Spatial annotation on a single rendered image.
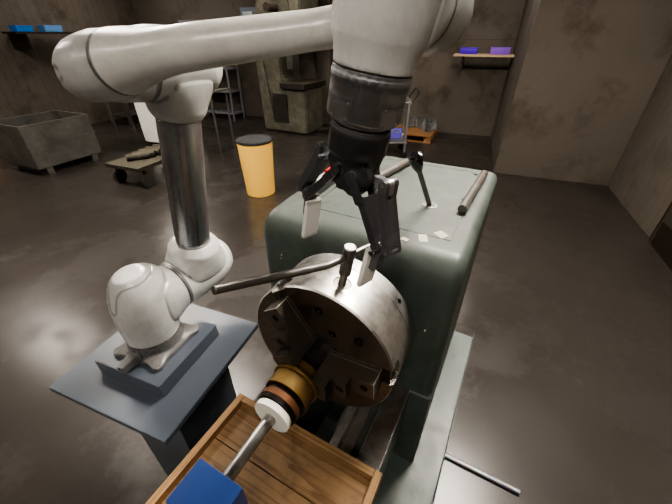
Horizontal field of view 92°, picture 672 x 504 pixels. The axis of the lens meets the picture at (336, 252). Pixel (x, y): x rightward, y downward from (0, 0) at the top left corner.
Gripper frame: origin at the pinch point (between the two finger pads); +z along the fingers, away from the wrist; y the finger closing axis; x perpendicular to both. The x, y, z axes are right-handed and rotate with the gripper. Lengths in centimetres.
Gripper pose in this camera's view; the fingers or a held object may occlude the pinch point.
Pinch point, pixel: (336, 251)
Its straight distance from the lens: 51.7
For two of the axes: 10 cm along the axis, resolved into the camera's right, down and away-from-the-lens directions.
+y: 6.5, 5.5, -5.3
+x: 7.4, -3.2, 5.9
